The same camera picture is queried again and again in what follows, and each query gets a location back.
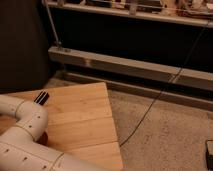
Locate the metal shelf frame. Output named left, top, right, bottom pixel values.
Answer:
left=43, top=0, right=213, bottom=112

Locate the thin black cable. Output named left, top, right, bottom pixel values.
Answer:
left=119, top=19, right=212, bottom=148

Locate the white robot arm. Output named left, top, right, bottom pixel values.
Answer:
left=0, top=95, right=102, bottom=171

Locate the grey metal rod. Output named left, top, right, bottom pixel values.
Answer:
left=44, top=0, right=61, bottom=49

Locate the orange red pepper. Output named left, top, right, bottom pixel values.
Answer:
left=38, top=132, right=48, bottom=145

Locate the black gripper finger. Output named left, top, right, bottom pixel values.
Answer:
left=34, top=91, right=49, bottom=105

